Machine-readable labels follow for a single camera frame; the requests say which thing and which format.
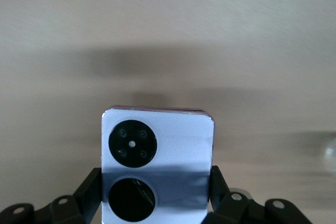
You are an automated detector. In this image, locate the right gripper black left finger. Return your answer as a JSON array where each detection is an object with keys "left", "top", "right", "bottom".
[{"left": 0, "top": 167, "right": 103, "bottom": 224}]

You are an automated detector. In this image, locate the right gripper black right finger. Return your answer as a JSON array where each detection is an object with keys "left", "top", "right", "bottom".
[{"left": 203, "top": 165, "right": 313, "bottom": 224}]

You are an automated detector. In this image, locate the lilac flip phone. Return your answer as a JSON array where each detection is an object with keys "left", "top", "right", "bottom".
[{"left": 100, "top": 105, "right": 216, "bottom": 224}]

